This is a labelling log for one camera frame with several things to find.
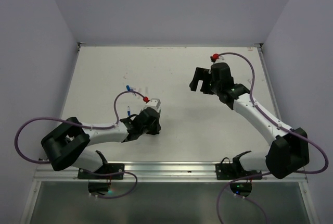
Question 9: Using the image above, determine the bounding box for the white marker blue label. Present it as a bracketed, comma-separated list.
[127, 106, 131, 116]

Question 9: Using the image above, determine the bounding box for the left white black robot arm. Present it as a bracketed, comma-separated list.
[41, 106, 161, 179]

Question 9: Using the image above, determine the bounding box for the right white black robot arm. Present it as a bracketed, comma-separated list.
[189, 63, 310, 179]

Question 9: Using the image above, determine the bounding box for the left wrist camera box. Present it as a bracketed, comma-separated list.
[144, 98, 161, 113]

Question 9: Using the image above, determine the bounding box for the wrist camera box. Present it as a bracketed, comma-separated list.
[144, 98, 161, 113]
[210, 53, 225, 64]

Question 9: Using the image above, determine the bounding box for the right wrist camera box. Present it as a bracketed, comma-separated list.
[210, 53, 225, 64]

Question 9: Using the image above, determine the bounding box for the aluminium front rail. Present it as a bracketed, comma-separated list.
[33, 160, 308, 183]

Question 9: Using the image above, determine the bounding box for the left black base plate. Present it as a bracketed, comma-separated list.
[78, 163, 124, 180]

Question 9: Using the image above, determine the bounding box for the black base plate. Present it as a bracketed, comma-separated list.
[215, 151, 263, 180]
[78, 163, 124, 180]

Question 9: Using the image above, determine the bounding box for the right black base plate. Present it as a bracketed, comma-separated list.
[215, 151, 263, 180]

